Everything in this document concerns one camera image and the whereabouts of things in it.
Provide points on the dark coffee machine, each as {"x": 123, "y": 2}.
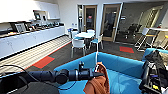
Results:
{"x": 29, "y": 26}

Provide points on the white bin with blue lid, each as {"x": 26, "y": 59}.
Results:
{"x": 70, "y": 31}

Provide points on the blue sofa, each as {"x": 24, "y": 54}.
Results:
{"x": 123, "y": 70}

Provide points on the white bar stool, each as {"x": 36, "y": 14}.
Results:
{"x": 145, "y": 33}

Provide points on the black microwave oven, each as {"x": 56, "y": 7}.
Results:
{"x": 18, "y": 27}

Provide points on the white chair with teal seat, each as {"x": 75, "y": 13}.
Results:
{"x": 97, "y": 40}

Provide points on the orange hoodie with white print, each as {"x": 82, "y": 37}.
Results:
{"x": 98, "y": 83}

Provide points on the white square table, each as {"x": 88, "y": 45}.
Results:
{"x": 85, "y": 34}

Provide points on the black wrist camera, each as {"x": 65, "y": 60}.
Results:
{"x": 81, "y": 65}

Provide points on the white clothes hanger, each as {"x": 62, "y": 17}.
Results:
{"x": 97, "y": 58}

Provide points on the white dining chair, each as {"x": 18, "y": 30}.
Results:
{"x": 78, "y": 44}
{"x": 90, "y": 31}
{"x": 75, "y": 33}

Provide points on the white kitchen wall cabinets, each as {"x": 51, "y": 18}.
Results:
{"x": 20, "y": 10}

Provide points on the wooden framed glass door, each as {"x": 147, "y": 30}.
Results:
{"x": 90, "y": 18}
{"x": 111, "y": 21}

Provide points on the white kitchen base cabinets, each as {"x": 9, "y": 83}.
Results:
{"x": 30, "y": 41}

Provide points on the white high table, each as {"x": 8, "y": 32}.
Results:
{"x": 160, "y": 30}

